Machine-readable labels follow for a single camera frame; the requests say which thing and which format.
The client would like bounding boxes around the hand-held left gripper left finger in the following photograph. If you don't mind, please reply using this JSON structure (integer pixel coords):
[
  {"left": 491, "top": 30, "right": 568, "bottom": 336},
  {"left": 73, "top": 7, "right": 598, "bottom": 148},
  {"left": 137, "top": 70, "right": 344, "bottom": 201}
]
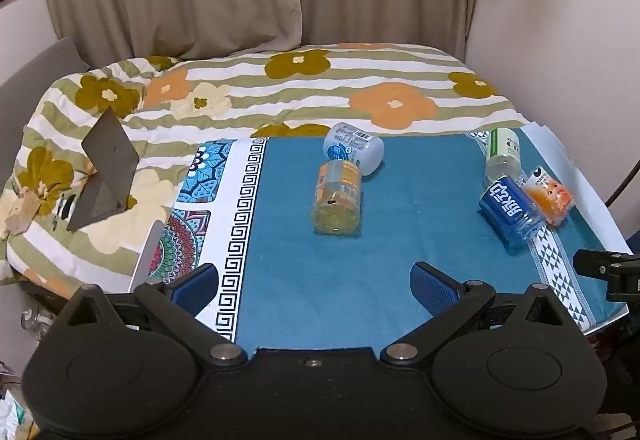
[{"left": 60, "top": 264, "right": 248, "bottom": 368}]

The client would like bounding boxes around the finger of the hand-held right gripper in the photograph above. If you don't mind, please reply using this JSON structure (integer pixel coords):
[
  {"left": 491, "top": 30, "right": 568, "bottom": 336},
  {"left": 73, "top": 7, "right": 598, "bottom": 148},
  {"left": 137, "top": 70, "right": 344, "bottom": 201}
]
[{"left": 573, "top": 248, "right": 633, "bottom": 277}]

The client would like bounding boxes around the blue label plastic cup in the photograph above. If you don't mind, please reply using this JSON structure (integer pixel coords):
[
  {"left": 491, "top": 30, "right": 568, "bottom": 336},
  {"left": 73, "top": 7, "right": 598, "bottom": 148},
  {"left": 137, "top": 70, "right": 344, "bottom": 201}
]
[{"left": 478, "top": 175, "right": 547, "bottom": 249}]

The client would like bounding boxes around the grey folding stand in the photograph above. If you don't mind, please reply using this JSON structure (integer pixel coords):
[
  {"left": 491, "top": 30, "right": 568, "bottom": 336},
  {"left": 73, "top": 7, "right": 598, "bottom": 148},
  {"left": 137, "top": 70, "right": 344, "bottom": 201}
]
[{"left": 66, "top": 106, "right": 140, "bottom": 232}]

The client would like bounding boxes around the blue patterned tablecloth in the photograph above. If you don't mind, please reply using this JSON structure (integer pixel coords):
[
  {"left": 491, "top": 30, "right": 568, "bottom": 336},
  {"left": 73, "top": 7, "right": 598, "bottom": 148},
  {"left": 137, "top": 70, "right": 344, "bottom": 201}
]
[{"left": 159, "top": 122, "right": 633, "bottom": 357}]

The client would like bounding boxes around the orange plastic cup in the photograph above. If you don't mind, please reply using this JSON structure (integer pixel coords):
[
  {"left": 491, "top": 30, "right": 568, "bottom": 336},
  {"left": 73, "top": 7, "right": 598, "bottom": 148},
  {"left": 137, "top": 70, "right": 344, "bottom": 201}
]
[{"left": 522, "top": 166, "right": 575, "bottom": 227}]

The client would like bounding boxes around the black cable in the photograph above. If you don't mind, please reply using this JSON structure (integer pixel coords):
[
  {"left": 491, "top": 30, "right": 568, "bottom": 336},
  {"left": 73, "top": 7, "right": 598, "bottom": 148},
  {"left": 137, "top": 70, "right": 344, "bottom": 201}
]
[{"left": 604, "top": 159, "right": 640, "bottom": 209}]

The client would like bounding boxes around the beige paper scrap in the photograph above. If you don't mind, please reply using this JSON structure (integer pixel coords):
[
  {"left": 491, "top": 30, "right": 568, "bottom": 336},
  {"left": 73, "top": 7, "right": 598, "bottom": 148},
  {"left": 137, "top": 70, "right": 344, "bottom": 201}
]
[{"left": 4, "top": 187, "right": 44, "bottom": 236}]

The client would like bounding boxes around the green label clear bottle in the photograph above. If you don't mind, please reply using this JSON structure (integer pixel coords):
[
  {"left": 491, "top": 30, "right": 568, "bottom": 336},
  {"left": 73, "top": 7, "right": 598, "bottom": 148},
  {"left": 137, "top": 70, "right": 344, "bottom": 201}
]
[{"left": 483, "top": 128, "right": 523, "bottom": 191}]

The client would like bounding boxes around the grey sofa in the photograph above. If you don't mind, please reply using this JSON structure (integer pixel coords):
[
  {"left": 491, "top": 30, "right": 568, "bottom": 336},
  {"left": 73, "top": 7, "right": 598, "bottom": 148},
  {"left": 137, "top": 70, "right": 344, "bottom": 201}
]
[{"left": 0, "top": 36, "right": 91, "bottom": 181}]

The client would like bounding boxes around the silver laptop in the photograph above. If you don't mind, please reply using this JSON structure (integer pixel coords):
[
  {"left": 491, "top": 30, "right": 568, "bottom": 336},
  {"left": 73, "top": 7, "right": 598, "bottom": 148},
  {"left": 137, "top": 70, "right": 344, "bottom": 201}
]
[{"left": 128, "top": 220, "right": 166, "bottom": 294}]

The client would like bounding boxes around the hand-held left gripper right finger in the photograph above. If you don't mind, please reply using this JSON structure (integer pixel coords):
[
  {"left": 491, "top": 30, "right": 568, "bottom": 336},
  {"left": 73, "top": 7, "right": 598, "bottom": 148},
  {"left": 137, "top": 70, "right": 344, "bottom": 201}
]
[{"left": 380, "top": 261, "right": 571, "bottom": 366}]

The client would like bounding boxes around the yellow label plastic cup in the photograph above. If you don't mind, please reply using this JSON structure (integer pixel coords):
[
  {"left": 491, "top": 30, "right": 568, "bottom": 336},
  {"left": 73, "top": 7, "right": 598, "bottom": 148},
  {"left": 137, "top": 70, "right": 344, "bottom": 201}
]
[{"left": 310, "top": 159, "right": 363, "bottom": 235}]

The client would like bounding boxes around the white cup with blue label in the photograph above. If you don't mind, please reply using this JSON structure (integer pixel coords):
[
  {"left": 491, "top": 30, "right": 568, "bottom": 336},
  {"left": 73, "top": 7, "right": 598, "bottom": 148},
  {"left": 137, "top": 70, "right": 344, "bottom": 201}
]
[{"left": 323, "top": 122, "right": 386, "bottom": 177}]

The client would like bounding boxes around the floral striped blanket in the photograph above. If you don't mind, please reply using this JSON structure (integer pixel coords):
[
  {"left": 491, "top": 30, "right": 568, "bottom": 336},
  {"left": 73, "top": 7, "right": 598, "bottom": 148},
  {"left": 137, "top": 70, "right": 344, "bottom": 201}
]
[{"left": 0, "top": 42, "right": 532, "bottom": 301}]

